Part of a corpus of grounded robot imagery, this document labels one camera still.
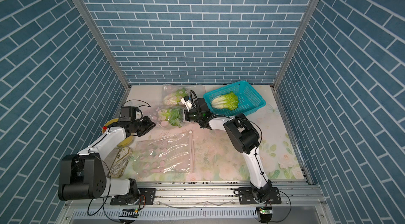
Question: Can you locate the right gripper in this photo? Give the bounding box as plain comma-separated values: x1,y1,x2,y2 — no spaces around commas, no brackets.
175,111,204,124

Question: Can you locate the chinese cabbage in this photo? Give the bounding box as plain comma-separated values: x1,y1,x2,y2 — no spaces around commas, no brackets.
158,108,184,128
211,91,239,111
163,88,188,106

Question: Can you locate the zip-top bag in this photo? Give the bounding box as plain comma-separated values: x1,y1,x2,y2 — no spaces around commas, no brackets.
162,85,206,106
130,131,194,177
152,106,187,129

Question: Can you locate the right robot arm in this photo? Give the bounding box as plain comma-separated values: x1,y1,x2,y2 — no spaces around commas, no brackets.
181,96,274,203

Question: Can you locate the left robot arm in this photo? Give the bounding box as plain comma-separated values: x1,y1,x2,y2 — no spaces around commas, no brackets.
58,116,156,205

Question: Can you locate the yellow pen cup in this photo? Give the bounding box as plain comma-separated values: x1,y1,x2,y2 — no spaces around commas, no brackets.
102,118,135,148

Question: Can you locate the map-print cup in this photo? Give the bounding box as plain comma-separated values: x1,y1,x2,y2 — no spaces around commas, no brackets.
110,147,132,178

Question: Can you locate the teal plastic basket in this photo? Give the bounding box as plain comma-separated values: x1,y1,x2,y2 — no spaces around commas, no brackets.
204,81,266,117

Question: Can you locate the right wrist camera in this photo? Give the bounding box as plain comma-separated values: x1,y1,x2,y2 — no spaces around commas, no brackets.
181,96,193,111

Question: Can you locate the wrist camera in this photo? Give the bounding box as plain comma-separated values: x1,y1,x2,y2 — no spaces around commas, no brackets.
181,96,193,111
119,107,143,122

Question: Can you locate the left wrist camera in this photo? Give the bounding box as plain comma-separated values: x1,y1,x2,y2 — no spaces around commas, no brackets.
119,107,143,122

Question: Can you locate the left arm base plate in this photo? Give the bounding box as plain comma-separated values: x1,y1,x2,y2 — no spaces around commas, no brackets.
110,188,156,207

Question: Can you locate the aluminium mounting rail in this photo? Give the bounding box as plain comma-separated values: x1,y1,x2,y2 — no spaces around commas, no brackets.
63,181,327,209

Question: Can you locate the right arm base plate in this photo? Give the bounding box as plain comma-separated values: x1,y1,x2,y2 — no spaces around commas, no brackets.
234,187,282,205

